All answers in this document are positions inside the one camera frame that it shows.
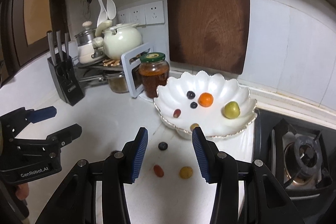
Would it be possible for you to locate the green round fruit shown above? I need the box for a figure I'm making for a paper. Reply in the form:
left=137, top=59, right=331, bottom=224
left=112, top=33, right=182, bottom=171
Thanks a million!
left=223, top=101, right=240, bottom=119

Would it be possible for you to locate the yellow-green small fruit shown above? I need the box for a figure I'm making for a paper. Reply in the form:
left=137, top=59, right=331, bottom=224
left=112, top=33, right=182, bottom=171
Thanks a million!
left=190, top=123, right=199, bottom=131
left=179, top=166, right=194, bottom=179

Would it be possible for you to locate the orange tangerine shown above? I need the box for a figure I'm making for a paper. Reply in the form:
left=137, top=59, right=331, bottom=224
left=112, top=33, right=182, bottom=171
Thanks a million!
left=198, top=93, right=214, bottom=107

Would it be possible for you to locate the dark blueberry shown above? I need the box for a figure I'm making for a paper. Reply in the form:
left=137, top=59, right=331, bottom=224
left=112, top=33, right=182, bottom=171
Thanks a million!
left=158, top=141, right=168, bottom=151
left=190, top=102, right=198, bottom=109

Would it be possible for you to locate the red cherry tomato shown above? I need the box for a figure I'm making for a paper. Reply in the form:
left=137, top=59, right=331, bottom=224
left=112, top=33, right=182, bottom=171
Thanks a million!
left=173, top=109, right=181, bottom=118
left=153, top=164, right=165, bottom=177

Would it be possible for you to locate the dark plum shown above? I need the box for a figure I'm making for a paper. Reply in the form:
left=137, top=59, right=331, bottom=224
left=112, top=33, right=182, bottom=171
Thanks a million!
left=186, top=91, right=195, bottom=100

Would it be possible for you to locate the person left hand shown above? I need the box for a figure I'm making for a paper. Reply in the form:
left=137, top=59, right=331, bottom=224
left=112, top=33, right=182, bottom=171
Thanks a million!
left=15, top=183, right=30, bottom=201

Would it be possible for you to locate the black knife block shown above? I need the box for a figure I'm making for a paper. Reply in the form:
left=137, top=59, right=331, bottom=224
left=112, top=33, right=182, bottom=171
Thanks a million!
left=46, top=30, right=85, bottom=106

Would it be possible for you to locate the black gas stove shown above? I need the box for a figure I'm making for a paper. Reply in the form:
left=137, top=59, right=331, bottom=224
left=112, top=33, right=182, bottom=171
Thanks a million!
left=253, top=109, right=335, bottom=223

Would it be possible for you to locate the small white steamer pot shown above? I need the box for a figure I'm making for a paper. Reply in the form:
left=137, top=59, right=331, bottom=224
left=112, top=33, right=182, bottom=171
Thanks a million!
left=75, top=21, right=105, bottom=65

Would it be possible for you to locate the steel lidded container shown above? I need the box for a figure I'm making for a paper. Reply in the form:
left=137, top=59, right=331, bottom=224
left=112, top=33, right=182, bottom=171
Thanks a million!
left=104, top=71, right=129, bottom=94

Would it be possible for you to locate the white tablet stand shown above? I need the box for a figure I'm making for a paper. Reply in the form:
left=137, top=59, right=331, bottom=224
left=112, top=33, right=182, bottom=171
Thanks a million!
left=121, top=43, right=154, bottom=98

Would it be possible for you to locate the cream ceramic pot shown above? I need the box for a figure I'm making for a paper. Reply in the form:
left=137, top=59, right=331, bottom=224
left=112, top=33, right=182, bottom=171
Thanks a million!
left=102, top=23, right=143, bottom=60

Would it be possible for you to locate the white scalloped fruit bowl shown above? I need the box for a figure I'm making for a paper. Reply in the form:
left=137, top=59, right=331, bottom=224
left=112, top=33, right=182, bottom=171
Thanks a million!
left=154, top=71, right=257, bottom=139

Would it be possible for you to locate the glass jar with green lid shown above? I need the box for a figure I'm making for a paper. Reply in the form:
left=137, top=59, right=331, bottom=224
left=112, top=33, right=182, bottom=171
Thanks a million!
left=138, top=52, right=170, bottom=99

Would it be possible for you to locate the white rice spoon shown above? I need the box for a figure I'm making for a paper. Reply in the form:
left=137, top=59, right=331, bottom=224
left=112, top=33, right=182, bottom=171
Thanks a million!
left=106, top=0, right=117, bottom=20
left=97, top=0, right=108, bottom=27

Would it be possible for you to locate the brown wooden cutting board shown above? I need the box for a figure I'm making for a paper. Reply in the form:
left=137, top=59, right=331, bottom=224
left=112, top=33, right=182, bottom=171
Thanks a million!
left=167, top=0, right=250, bottom=75

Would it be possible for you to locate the white wall socket strip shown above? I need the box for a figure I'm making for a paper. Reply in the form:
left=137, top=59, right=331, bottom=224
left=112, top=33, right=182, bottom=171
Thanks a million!
left=117, top=1, right=165, bottom=26

